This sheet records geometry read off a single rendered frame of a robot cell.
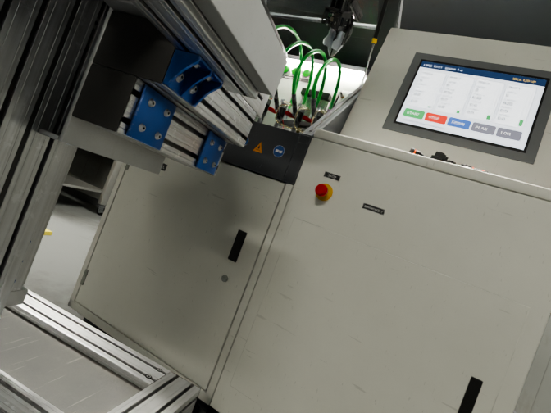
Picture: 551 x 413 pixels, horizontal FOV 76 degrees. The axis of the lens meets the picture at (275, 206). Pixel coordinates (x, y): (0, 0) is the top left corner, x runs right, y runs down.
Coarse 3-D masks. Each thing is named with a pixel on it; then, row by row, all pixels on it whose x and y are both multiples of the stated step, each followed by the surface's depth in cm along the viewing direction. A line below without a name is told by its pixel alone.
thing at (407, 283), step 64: (384, 64) 136; (512, 64) 121; (384, 192) 98; (448, 192) 92; (512, 192) 86; (320, 256) 102; (384, 256) 95; (448, 256) 89; (512, 256) 84; (256, 320) 106; (320, 320) 99; (384, 320) 93; (448, 320) 87; (512, 320) 82; (256, 384) 103; (320, 384) 96; (384, 384) 90; (448, 384) 85; (512, 384) 80
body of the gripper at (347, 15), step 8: (336, 0) 111; (344, 0) 112; (328, 8) 114; (336, 8) 113; (344, 8) 115; (328, 16) 117; (336, 16) 114; (344, 16) 114; (352, 16) 117; (328, 24) 118; (336, 24) 114; (344, 24) 117
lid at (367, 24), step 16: (272, 0) 164; (288, 0) 160; (304, 0) 156; (320, 0) 152; (368, 0) 142; (400, 0) 135; (272, 16) 169; (288, 16) 166; (304, 16) 162; (320, 16) 158; (368, 16) 147; (384, 16) 142; (400, 16) 142; (288, 32) 171; (304, 32) 166; (320, 32) 162; (352, 32) 154; (368, 32) 150; (384, 32) 147; (304, 48) 173; (320, 48) 168; (352, 48) 160; (368, 48) 156; (352, 64) 166
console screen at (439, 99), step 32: (416, 64) 132; (448, 64) 128; (480, 64) 124; (416, 96) 126; (448, 96) 123; (480, 96) 119; (512, 96) 116; (544, 96) 113; (384, 128) 125; (416, 128) 122; (448, 128) 118; (480, 128) 115; (512, 128) 112; (544, 128) 110
